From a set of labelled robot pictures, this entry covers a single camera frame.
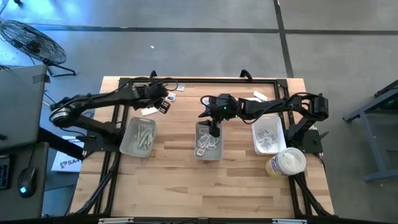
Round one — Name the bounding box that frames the white printed cardboard box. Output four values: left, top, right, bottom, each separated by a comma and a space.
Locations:
51, 135, 82, 173

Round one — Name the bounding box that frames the yellow wipes canister white lid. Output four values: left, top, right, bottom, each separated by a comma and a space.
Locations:
265, 147, 307, 179

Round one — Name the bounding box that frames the silver aluminium bar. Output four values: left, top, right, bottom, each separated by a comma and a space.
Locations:
98, 217, 134, 224
272, 218, 308, 224

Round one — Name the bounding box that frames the white plastic bin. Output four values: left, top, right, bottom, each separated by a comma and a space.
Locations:
251, 114, 287, 156

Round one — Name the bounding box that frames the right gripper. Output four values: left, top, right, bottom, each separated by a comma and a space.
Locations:
198, 94, 241, 138

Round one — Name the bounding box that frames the black diagonal bar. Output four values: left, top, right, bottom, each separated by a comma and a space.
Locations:
37, 126, 86, 161

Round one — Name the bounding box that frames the black floor fan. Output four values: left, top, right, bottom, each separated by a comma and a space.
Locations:
0, 19, 77, 78

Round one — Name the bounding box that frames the black computer mouse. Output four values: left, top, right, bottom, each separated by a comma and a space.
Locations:
17, 167, 37, 198

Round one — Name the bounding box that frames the dark grey desk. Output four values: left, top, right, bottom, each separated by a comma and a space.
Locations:
0, 142, 50, 220

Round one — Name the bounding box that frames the black keyboard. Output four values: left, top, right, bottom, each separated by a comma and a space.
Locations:
0, 154, 11, 190

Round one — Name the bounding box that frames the blue-grey table frame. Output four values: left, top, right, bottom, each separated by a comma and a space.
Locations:
343, 79, 398, 184

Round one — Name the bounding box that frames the light grey plastic bin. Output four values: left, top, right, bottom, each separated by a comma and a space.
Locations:
194, 120, 224, 161
119, 116, 157, 159

